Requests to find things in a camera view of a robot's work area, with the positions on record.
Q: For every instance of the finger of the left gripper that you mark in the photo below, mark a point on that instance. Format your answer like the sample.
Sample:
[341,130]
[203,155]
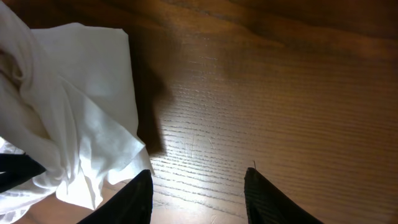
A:
[17,169]

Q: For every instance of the white printed t-shirt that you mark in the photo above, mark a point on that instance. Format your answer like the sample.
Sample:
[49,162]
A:
[68,102]

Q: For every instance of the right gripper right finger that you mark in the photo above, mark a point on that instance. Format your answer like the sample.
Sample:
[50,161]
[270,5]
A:
[266,204]

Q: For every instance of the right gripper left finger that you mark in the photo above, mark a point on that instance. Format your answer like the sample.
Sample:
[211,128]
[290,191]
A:
[131,205]

